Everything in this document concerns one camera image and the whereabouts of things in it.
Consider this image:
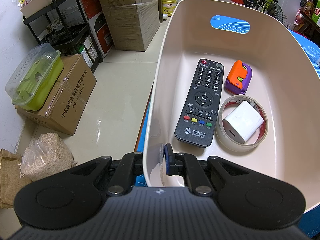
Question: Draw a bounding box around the black TV remote control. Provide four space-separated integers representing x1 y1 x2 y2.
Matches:
175 59 224 148

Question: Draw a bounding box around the clear tape roll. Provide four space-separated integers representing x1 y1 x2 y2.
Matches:
215 95 268 153

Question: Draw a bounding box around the white USB charger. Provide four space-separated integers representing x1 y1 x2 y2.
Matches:
222 101 264 144

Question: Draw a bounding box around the orange purple plastic toy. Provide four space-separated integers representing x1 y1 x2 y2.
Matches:
225 60 253 95

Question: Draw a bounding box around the beige plastic storage bin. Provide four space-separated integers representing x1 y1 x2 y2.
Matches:
143 0 319 210

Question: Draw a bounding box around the bag of rice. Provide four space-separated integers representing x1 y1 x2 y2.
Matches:
20 133 77 181

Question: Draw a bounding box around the brown taped cardboard box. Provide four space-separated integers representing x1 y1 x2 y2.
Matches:
15 54 97 135

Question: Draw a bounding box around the brown burlap sack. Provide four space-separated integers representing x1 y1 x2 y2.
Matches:
0 149 31 209

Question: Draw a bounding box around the green clear plastic container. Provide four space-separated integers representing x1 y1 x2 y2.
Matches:
5 43 64 111

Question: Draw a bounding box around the blue silicone baking mat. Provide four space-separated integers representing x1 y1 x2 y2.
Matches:
135 31 319 239

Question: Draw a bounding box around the large cardboard box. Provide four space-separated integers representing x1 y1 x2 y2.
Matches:
99 0 159 51

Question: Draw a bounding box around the yellow oil jug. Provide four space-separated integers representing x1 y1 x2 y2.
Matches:
162 0 177 17

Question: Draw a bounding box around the black metal shelf rack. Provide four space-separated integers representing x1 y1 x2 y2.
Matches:
23 0 103 72

